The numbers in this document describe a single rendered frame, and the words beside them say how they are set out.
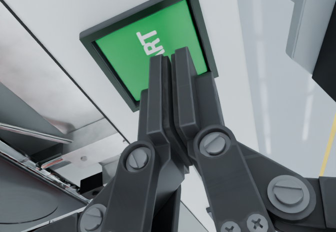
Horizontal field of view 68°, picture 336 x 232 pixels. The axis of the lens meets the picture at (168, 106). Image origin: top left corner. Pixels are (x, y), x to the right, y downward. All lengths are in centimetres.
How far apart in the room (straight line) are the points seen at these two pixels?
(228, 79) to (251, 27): 126
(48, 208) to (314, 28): 43
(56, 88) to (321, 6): 32
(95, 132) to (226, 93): 15
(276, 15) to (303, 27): 108
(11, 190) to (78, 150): 11
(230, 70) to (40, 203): 31
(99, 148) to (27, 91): 9
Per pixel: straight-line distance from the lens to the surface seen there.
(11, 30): 23
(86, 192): 36
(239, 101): 18
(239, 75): 16
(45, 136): 28
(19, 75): 25
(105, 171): 35
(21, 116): 37
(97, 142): 27
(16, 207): 40
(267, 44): 153
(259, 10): 139
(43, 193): 37
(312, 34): 39
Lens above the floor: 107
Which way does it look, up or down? 43 degrees down
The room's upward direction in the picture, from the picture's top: 163 degrees clockwise
